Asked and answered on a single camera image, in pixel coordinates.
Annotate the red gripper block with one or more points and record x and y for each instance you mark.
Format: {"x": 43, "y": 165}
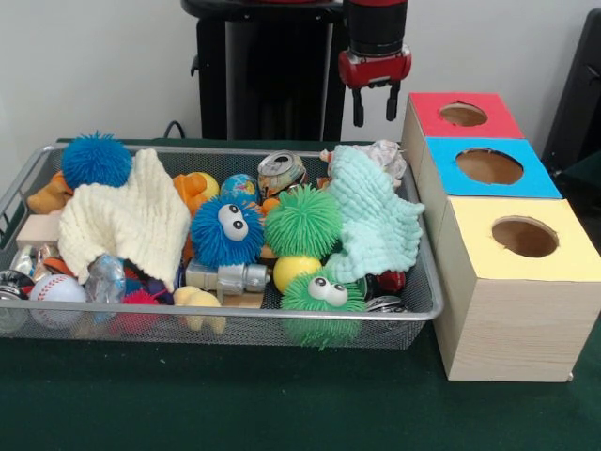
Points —
{"x": 375, "y": 70}

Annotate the mint knitted cloth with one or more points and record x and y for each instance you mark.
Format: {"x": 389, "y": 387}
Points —
{"x": 375, "y": 221}

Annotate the cream knitted cloth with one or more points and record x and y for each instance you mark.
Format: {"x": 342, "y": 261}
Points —
{"x": 127, "y": 221}

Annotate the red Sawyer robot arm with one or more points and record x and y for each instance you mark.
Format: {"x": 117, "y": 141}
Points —
{"x": 375, "y": 23}

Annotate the shallow grey mesh bin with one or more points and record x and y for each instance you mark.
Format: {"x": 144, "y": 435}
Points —
{"x": 413, "y": 319}

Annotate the wooden box with three holes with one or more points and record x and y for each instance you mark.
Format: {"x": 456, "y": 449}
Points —
{"x": 516, "y": 329}

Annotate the white crumpled paper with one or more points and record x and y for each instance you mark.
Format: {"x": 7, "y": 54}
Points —
{"x": 387, "y": 155}

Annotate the crushed silver can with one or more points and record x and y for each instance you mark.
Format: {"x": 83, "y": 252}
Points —
{"x": 282, "y": 171}

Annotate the globe print ball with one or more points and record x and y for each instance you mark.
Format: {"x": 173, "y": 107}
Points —
{"x": 239, "y": 188}

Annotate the yellow ball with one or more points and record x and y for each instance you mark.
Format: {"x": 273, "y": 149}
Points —
{"x": 293, "y": 272}

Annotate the black upright panel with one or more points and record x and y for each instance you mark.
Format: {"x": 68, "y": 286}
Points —
{"x": 577, "y": 94}

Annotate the blue spiky googly-eyed ball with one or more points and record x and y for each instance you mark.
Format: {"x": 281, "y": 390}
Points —
{"x": 96, "y": 160}
{"x": 216, "y": 239}

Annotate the green spiky googly-eyed ball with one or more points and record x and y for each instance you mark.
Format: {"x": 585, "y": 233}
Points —
{"x": 314, "y": 307}

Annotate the dark green table cloth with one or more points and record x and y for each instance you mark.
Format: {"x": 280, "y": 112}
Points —
{"x": 282, "y": 399}
{"x": 587, "y": 188}

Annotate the white baseball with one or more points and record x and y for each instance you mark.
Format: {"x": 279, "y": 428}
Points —
{"x": 56, "y": 293}

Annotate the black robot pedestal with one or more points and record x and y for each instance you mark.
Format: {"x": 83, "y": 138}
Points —
{"x": 211, "y": 70}

